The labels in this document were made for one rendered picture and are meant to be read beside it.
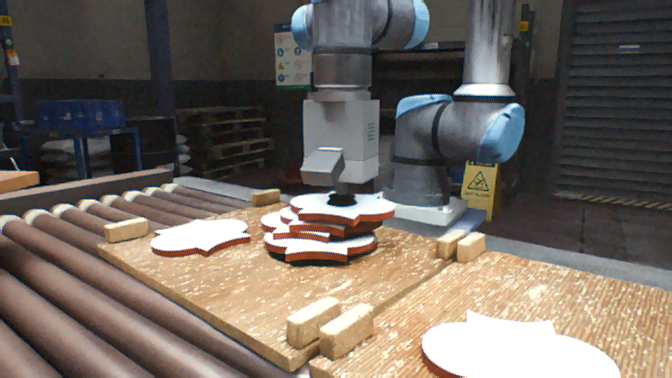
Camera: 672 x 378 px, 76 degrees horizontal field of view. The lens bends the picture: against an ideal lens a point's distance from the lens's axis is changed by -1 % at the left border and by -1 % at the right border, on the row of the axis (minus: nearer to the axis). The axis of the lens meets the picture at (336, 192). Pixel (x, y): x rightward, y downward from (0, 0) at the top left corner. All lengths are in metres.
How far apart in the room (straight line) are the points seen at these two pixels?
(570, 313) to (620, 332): 0.05
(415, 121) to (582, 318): 0.56
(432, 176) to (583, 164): 4.23
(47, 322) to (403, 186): 0.67
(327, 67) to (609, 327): 0.41
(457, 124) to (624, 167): 4.33
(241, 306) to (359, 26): 0.35
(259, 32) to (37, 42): 2.73
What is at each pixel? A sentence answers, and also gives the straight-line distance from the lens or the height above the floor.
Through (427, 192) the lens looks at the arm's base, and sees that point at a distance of 0.95.
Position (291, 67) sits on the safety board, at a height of 1.42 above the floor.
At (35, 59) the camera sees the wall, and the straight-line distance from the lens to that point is 5.52.
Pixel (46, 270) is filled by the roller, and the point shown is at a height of 0.92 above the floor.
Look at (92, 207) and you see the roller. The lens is 1.03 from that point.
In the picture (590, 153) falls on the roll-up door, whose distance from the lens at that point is 5.13.
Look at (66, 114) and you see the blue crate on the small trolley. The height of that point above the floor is 0.97.
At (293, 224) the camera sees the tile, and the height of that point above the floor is 0.98.
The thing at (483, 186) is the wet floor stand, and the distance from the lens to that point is 4.06.
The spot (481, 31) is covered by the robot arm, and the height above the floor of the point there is 1.26.
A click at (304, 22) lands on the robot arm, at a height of 1.26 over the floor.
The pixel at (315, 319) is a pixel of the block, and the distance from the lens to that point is 0.40.
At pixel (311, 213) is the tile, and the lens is 0.57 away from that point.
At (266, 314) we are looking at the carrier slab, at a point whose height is 0.94.
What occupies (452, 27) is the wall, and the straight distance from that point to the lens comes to 5.36.
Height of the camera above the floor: 1.16
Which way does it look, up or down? 14 degrees down
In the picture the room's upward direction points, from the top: straight up
